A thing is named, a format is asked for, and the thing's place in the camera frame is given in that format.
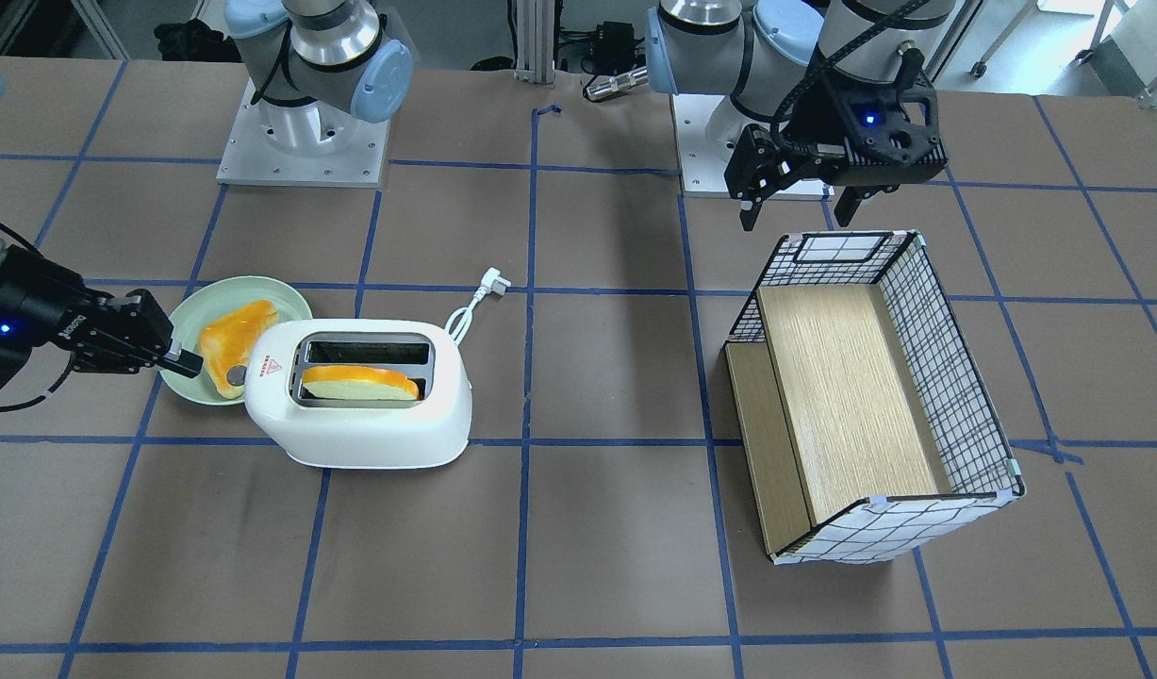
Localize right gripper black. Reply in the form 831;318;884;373
0;248;204;390

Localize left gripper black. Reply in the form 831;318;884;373
738;47;949;233

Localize white toaster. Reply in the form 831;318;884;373
229;319;473;470

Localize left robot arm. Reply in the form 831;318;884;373
644;1;953;231

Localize toast slice in toaster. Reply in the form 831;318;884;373
302;366;421;401

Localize toast slice on plate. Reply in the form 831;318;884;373
197;298;279;400

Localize green plate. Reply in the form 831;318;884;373
157;275;314;403

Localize wooden board in basket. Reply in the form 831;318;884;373
724;285;951;564

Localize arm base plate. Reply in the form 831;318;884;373
216;82;391;189
670;94;835;201

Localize wire grid basket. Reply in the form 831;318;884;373
723;231;1026;566

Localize white toaster power cord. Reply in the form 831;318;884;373
444;268;511;346

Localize aluminium frame post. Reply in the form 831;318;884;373
508;1;560;89

